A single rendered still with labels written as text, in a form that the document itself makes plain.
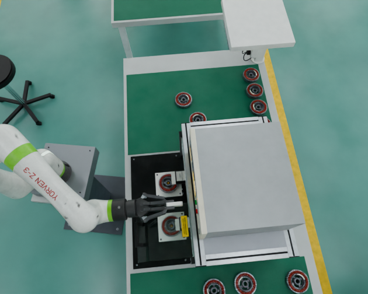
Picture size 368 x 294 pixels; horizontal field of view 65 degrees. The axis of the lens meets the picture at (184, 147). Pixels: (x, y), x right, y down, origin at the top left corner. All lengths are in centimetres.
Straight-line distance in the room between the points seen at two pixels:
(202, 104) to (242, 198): 96
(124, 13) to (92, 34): 106
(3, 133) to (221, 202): 84
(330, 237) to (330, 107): 123
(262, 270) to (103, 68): 241
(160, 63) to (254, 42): 75
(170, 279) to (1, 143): 104
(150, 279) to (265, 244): 66
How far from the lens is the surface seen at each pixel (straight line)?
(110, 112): 287
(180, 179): 155
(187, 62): 215
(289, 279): 171
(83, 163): 178
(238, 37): 169
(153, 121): 190
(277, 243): 136
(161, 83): 204
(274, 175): 120
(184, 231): 136
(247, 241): 133
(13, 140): 123
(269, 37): 173
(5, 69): 276
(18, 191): 159
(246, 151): 121
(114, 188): 255
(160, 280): 167
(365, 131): 316
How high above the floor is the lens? 241
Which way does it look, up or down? 67 degrees down
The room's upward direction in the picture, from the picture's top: 1 degrees counter-clockwise
